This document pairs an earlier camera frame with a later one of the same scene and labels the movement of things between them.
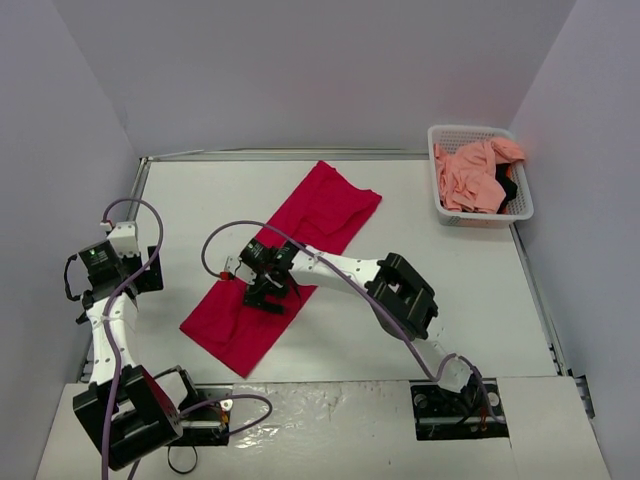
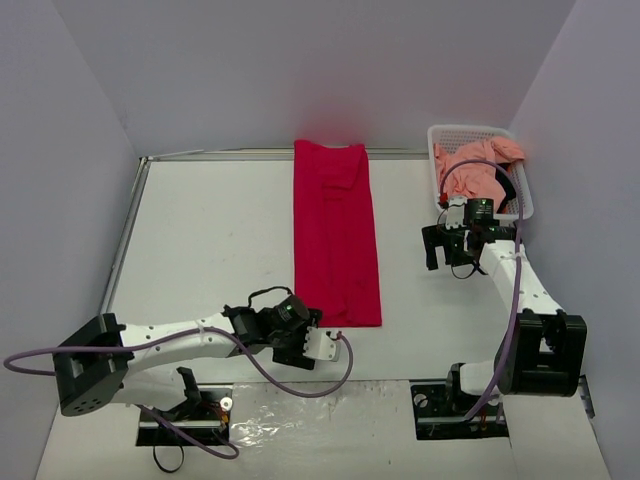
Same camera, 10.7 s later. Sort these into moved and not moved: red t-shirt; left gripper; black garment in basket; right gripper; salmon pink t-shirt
Moved: red t-shirt; left gripper; right gripper
Not moved: salmon pink t-shirt; black garment in basket
